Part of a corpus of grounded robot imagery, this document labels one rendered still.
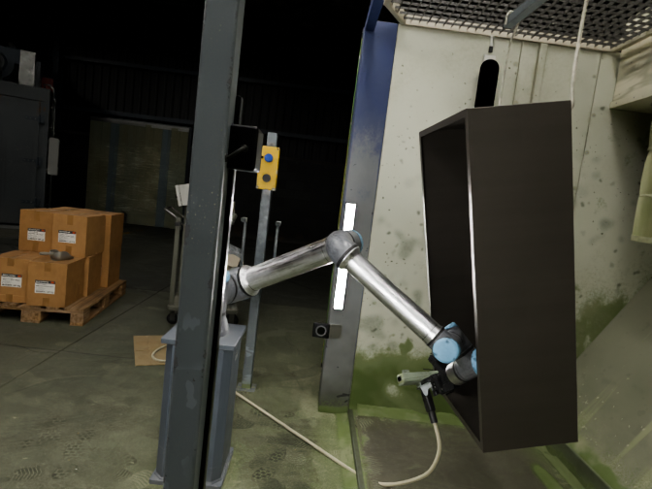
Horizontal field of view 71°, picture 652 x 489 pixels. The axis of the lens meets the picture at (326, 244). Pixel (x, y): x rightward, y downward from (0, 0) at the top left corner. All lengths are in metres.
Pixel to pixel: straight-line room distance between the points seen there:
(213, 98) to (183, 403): 0.47
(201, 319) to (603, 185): 2.67
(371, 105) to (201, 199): 2.06
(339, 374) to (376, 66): 1.79
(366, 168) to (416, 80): 0.56
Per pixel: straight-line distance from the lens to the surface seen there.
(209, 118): 0.72
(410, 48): 2.79
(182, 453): 0.83
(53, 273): 4.26
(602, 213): 3.10
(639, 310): 3.16
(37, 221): 4.73
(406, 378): 2.02
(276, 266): 2.02
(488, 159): 1.62
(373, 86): 2.71
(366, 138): 2.66
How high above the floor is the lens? 1.30
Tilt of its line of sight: 6 degrees down
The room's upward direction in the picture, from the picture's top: 7 degrees clockwise
